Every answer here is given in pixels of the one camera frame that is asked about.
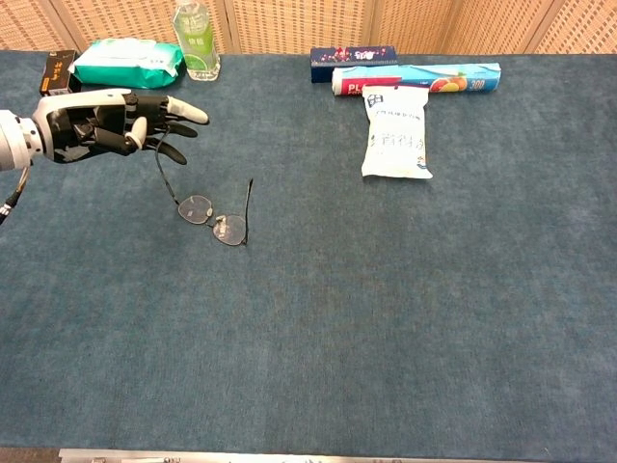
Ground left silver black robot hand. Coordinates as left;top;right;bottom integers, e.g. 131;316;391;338
32;88;210;166

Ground black wire-frame eyeglasses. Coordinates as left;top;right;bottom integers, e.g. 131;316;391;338
154;123;255;248

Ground small black carton box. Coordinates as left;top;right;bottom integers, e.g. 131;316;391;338
39;49;82;96

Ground green wet wipes pack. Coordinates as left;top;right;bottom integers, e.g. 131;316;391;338
68;38;185;91

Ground clear bottle green label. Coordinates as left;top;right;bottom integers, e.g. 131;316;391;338
173;0;222;82

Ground woven wicker folding screen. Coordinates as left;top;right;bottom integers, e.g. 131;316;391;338
0;0;617;55

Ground long dark blue box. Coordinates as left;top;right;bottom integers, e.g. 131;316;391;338
309;46;399;85

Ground white plastic bag pack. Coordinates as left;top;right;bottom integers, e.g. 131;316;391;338
361;85;434;180

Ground blue plastic wrap box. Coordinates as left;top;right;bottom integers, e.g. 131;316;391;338
331;62;502;97

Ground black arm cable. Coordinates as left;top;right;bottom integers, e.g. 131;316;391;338
0;165;32;227

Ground silver aluminium table rail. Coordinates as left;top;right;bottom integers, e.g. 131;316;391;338
58;448;617;463

